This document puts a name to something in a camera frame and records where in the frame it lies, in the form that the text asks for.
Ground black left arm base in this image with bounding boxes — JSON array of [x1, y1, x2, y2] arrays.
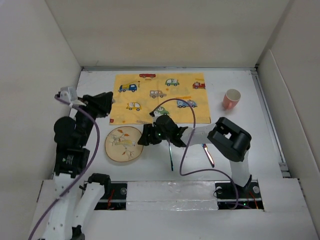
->
[[95, 182, 128, 211]]

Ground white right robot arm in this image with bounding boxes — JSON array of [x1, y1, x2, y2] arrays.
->
[[137, 113, 252, 197]]

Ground yellow vehicle print cloth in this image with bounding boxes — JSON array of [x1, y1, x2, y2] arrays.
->
[[109, 72, 211, 125]]

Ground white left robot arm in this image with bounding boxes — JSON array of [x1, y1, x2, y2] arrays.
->
[[41, 90, 113, 240]]

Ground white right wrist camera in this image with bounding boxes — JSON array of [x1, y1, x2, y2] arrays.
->
[[149, 111, 162, 118]]

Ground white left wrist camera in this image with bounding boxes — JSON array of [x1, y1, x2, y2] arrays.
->
[[56, 86, 78, 104]]

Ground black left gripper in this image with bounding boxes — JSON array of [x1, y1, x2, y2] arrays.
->
[[73, 90, 114, 144]]

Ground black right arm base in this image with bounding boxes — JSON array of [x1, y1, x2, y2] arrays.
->
[[213, 180, 264, 210]]

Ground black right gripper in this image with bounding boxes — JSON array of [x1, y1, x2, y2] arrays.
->
[[137, 123, 172, 146]]

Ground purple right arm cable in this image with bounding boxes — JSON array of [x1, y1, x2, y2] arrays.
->
[[152, 97, 240, 210]]

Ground iridescent metal fork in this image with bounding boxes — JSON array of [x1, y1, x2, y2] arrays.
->
[[168, 140, 174, 172]]

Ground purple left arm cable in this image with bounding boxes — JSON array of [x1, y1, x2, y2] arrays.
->
[[27, 96, 101, 240]]

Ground beige bird pattern plate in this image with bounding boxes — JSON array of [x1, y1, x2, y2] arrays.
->
[[104, 126, 144, 164]]

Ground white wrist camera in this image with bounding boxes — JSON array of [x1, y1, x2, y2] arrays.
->
[[56, 86, 78, 104], [149, 111, 162, 118]]

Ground pink cup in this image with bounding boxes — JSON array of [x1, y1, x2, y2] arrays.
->
[[222, 89, 241, 110]]

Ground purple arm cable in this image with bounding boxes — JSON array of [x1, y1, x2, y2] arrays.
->
[[27, 96, 101, 240], [152, 97, 240, 210]]

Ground iridescent metal knife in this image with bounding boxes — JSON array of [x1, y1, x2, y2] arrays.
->
[[202, 143, 215, 168]]

